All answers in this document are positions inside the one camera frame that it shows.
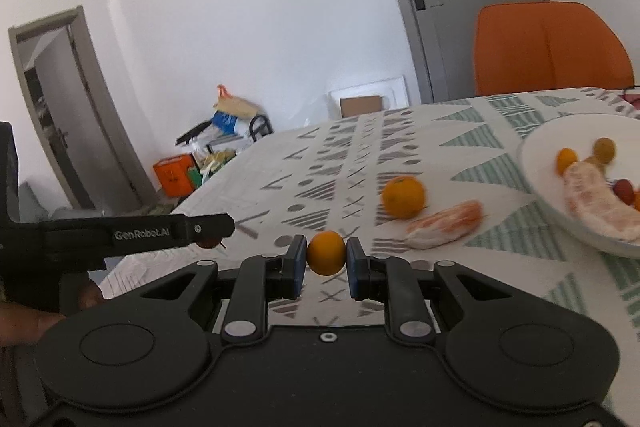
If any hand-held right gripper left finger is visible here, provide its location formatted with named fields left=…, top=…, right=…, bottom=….
left=140, top=234, right=308, bottom=343

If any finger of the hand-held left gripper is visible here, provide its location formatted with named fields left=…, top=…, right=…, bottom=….
left=42, top=212, right=236, bottom=259

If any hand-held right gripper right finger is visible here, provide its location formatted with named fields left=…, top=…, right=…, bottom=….
left=346, top=237, right=507, bottom=343

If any small orange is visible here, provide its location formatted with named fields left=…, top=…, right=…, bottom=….
left=556, top=148, right=579, bottom=175
left=306, top=230, right=347, bottom=277

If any white plate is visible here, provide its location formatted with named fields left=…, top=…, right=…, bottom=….
left=517, top=113, right=640, bottom=260

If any pale peeled pomelo piece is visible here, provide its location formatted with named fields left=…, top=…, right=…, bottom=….
left=562, top=163, right=640, bottom=242

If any small yellow-green fruit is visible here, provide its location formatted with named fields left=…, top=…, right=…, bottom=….
left=593, top=137, right=617, bottom=162

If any person's left hand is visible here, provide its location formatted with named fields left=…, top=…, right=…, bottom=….
left=0, top=281, right=104, bottom=349

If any orange box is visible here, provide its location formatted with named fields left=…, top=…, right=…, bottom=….
left=152, top=154, right=197, bottom=198

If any medium orange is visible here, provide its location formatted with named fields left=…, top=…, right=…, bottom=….
left=382, top=176, right=427, bottom=219

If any white bag with greens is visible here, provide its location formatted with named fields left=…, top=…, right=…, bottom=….
left=192, top=147, right=239, bottom=180

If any orange peeled grapefruit segment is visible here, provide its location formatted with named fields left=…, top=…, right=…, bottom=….
left=404, top=201, right=485, bottom=250

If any black flat object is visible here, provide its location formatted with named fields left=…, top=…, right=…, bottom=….
left=175, top=119, right=214, bottom=146

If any patterned white tablecloth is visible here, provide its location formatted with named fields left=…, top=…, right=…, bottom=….
left=97, top=87, right=640, bottom=414

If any blue white bag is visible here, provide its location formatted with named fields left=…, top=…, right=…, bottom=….
left=211, top=112, right=242, bottom=136

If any black metal rack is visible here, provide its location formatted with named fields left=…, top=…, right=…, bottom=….
left=248, top=114, right=274, bottom=142

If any brown cardboard box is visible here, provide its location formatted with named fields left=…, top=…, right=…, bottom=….
left=340, top=95, right=385, bottom=118

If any orange chair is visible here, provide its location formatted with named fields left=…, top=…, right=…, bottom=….
left=473, top=2, right=636, bottom=96

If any grey doorway frame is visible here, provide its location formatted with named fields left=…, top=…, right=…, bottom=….
left=8, top=6, right=157, bottom=214

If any tan bag with orange handle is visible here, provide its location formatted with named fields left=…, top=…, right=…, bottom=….
left=214, top=85, right=261, bottom=118

